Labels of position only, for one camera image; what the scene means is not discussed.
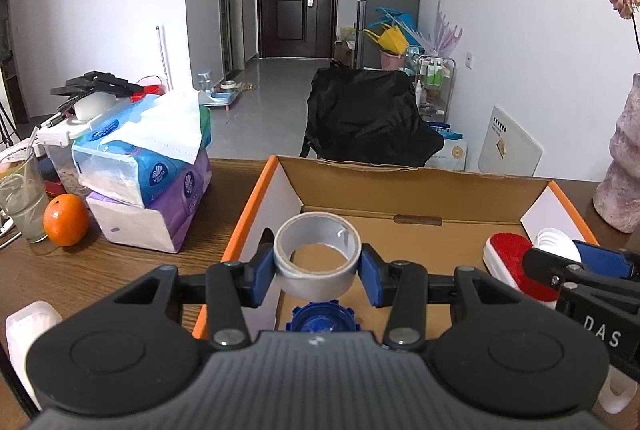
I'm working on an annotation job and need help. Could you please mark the glass cup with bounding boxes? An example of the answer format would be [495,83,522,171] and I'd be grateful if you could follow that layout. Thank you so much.
[0,144,51,244]

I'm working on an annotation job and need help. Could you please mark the pink textured vase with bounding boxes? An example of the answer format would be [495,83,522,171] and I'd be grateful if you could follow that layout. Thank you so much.
[592,72,640,234]

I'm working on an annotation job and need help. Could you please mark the clear plastic container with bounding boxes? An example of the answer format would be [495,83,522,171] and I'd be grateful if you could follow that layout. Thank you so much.
[37,109,101,196]

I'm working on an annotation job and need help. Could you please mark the metal trolley rack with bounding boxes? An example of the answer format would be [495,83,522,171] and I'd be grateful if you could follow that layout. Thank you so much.
[412,54,457,124]

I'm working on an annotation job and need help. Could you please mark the blue gear-shaped cap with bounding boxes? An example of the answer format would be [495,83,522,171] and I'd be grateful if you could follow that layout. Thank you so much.
[285,301,361,334]

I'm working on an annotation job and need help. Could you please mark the white paper package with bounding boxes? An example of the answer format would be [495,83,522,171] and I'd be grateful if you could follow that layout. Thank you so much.
[429,122,469,171]

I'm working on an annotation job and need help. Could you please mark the white board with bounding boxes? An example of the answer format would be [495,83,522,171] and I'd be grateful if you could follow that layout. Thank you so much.
[477,104,544,176]

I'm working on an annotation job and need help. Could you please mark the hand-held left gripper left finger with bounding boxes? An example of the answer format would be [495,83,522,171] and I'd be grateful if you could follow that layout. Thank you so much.
[112,244,276,351]

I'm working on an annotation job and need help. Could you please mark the black device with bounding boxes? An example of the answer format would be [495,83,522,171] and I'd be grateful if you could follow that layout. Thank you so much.
[49,70,151,111]

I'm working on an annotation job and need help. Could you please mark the black tripod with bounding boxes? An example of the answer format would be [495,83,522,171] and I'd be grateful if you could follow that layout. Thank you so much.
[0,102,16,146]

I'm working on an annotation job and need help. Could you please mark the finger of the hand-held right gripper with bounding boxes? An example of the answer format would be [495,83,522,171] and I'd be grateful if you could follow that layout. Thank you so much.
[522,247,640,292]
[572,239,640,282]

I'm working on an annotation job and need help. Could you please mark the white ribbed lid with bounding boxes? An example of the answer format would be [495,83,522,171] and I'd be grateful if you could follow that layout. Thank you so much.
[532,227,584,261]

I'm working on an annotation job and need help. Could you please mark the blue pet feeder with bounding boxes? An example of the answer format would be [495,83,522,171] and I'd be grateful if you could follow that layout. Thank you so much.
[197,70,241,109]

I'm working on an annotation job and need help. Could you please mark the grey tape roll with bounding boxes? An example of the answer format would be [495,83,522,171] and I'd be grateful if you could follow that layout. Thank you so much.
[273,212,362,300]

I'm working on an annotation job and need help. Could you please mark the white plastic jar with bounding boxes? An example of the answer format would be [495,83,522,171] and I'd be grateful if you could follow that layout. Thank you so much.
[5,301,64,411]

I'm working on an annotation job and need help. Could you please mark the black bag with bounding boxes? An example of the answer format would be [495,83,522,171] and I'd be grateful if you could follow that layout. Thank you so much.
[299,63,445,169]

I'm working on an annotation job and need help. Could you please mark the blue tissue pack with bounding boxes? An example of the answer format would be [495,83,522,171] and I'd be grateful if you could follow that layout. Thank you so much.
[71,89,214,210]

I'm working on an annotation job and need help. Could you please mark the red cardboard box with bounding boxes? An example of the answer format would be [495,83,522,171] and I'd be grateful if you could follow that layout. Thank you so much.
[192,154,601,341]

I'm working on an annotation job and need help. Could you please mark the orange fruit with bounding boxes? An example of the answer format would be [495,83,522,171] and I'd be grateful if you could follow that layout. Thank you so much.
[42,193,91,247]

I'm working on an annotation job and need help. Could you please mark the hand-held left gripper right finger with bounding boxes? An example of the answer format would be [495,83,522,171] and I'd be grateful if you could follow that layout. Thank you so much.
[358,244,526,352]

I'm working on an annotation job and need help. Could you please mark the pink bucket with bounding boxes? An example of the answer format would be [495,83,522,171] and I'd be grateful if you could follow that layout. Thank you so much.
[379,48,407,71]

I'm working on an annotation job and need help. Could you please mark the red and white lint brush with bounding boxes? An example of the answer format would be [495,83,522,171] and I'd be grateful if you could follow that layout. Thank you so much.
[482,232,636,414]

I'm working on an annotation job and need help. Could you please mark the purple tissue pack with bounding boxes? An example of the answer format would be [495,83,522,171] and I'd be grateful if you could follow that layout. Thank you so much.
[85,150,214,254]

